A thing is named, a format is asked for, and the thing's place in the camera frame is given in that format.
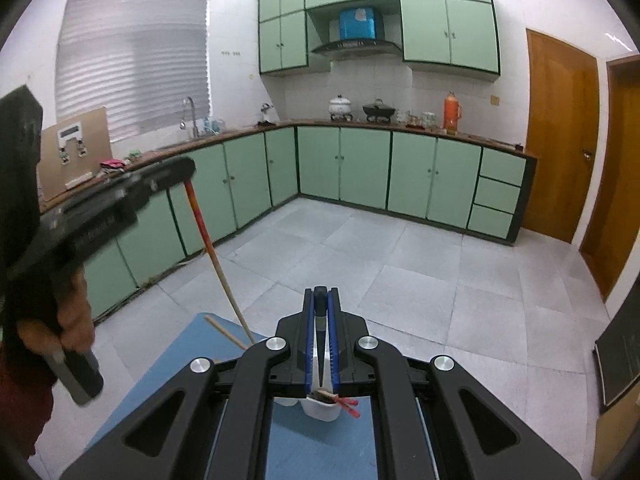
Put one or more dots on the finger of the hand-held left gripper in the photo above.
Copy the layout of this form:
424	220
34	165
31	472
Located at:
165	175

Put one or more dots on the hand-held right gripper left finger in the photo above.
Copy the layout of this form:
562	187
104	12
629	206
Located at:
310	340

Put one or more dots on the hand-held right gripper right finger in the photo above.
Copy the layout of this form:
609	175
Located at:
334	340

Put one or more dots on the white plastic utensil holder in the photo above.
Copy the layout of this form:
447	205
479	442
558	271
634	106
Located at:
325	412

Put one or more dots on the red-ended wooden chopstick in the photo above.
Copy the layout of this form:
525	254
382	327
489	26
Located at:
210	245
351	406

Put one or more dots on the plain wooden chopstick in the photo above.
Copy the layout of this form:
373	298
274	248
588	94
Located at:
225	331

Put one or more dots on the person's left forearm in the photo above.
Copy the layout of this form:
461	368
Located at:
25	400

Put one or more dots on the person's left hand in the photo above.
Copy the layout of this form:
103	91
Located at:
77	320

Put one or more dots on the pink cloth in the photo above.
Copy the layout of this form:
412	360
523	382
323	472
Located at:
112	164

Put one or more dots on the chrome kitchen faucet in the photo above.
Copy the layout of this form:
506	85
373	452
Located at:
191	115

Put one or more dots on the bottles by sink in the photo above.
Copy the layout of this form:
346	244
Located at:
213	125

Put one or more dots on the cardboard sheet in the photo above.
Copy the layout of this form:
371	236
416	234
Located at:
95	140

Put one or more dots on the blue table mat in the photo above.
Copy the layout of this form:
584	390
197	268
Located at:
200	355

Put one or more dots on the metal kettle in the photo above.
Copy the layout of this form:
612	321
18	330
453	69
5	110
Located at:
266	115

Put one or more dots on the white window blind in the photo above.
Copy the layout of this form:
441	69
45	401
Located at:
130	60

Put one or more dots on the green base cabinets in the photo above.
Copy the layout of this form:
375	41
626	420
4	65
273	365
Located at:
365	165

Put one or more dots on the white cooking pot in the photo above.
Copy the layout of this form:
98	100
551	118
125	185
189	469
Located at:
340	106

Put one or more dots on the black wok with lid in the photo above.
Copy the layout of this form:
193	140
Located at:
378	109

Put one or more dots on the black range hood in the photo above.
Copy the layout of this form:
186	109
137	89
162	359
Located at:
356	47

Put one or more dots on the glass jars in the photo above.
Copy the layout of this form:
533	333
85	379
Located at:
427	120

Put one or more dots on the blue box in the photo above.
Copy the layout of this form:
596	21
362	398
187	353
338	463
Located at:
357	22

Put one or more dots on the orange thermos flask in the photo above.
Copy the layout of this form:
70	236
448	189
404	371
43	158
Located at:
451	112

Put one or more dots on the black framed panel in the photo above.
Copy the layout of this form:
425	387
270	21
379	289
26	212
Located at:
622	365

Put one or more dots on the white bracket device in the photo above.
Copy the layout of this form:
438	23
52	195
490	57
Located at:
70	135

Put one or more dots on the green wall cabinets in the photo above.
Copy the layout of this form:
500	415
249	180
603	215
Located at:
450	25

